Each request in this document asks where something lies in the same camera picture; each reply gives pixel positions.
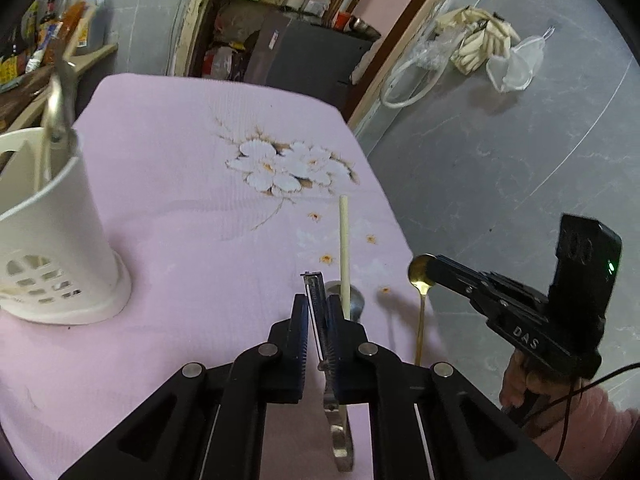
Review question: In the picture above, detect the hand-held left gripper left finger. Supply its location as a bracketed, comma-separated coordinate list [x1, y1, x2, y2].
[59, 295, 311, 480]

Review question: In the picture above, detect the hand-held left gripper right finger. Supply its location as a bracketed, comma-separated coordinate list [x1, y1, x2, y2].
[326, 295, 569, 480]

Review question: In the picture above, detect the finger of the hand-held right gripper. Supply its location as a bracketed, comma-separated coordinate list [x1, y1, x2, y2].
[432, 255, 496, 313]

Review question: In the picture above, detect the metal peeler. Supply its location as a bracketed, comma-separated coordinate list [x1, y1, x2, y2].
[300, 271, 356, 473]

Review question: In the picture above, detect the gold spoon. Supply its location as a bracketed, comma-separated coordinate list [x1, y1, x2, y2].
[407, 254, 438, 367]

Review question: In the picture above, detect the silver spoon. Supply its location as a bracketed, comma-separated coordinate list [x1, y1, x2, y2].
[324, 281, 367, 323]
[39, 72, 60, 183]

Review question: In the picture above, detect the white plastic utensil holder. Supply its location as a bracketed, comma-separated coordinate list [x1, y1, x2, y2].
[0, 127, 132, 325]

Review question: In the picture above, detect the silver fork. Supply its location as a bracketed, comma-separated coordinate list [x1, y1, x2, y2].
[52, 52, 81, 148]

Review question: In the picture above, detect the person's right hand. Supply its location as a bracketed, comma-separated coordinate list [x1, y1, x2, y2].
[499, 350, 541, 413]

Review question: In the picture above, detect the pink floral tablecloth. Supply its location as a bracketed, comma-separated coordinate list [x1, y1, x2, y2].
[0, 74, 446, 480]

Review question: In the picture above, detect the clear plastic bag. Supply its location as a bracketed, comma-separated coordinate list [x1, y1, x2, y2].
[412, 27, 464, 69]

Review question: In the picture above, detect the grey refrigerator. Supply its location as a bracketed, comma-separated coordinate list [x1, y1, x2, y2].
[244, 9, 377, 117]

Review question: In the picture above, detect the metal bowl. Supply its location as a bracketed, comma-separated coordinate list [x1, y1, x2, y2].
[350, 17, 382, 42]

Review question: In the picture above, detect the red and white plastic bag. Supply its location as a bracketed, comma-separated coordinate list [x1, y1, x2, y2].
[204, 39, 252, 82]

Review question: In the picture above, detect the beige kitchen counter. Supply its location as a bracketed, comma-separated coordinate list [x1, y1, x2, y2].
[0, 42, 119, 134]

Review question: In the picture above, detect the large oil jug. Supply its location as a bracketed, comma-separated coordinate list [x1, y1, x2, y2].
[81, 0, 107, 52]

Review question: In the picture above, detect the row of sauce bottles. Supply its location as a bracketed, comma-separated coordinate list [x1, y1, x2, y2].
[0, 0, 68, 86]

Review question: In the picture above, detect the black cable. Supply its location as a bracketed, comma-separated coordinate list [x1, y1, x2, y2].
[552, 364, 640, 461]

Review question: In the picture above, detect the wooden door frame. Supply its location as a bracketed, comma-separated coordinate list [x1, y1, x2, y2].
[167, 0, 472, 133]

